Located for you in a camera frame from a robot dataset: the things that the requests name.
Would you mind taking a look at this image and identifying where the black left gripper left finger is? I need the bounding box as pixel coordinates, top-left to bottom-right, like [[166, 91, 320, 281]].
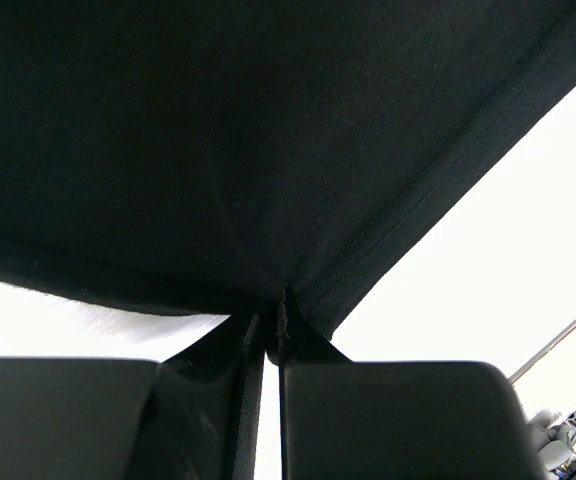
[[0, 316, 264, 479]]

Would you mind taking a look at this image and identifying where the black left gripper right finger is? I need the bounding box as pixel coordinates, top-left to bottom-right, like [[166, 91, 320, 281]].
[[276, 290, 542, 479]]

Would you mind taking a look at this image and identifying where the black skirt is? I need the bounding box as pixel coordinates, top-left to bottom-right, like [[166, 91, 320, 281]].
[[0, 1, 576, 334]]

